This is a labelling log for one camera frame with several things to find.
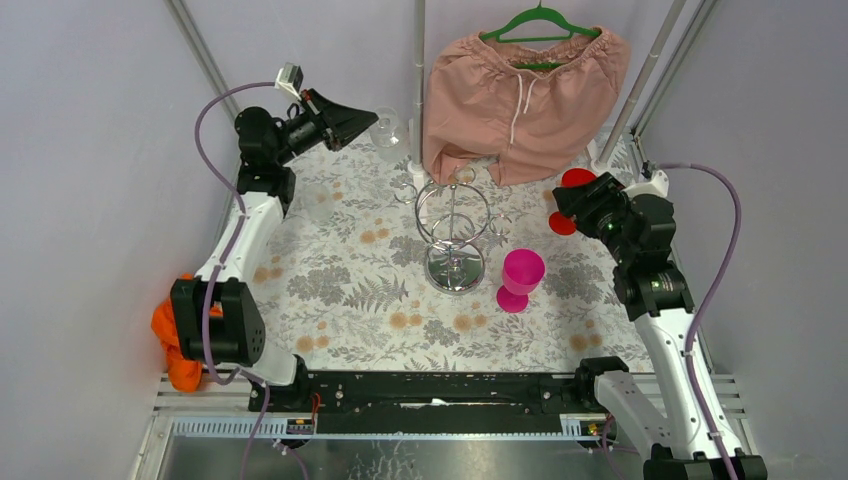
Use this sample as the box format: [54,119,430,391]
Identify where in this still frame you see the orange cloth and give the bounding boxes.
[151,295,203,393]

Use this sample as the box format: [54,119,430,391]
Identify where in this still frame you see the chrome wire glass rack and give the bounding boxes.
[393,166,513,295]

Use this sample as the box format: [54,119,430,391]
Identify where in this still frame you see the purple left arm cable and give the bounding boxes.
[193,81,313,480]

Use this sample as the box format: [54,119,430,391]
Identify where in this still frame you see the red plastic wine glass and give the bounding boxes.
[548,168,597,235]

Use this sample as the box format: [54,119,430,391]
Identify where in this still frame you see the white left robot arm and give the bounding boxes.
[170,89,378,411]

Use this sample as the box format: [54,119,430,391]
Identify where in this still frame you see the green clothes hanger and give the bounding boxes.
[479,1,602,72]

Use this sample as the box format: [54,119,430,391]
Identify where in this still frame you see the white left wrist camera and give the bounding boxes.
[274,62,304,103]

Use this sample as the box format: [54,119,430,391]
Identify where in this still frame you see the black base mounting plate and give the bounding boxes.
[248,356,628,435]

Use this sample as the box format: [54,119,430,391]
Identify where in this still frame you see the pink drawstring shorts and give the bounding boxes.
[422,26,631,187]

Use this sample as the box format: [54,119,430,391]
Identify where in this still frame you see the clear ribbed wine glass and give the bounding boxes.
[368,107,409,162]

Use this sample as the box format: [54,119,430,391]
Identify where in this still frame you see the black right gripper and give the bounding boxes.
[551,172,634,265]

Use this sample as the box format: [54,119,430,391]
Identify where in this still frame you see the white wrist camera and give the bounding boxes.
[274,62,304,103]
[624,170,670,199]

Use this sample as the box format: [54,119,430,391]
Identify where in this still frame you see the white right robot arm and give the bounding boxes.
[553,173,768,479]

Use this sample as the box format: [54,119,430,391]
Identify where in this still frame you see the pink plastic wine glass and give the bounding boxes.
[496,249,546,313]

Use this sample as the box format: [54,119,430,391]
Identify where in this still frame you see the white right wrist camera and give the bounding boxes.
[624,170,670,199]

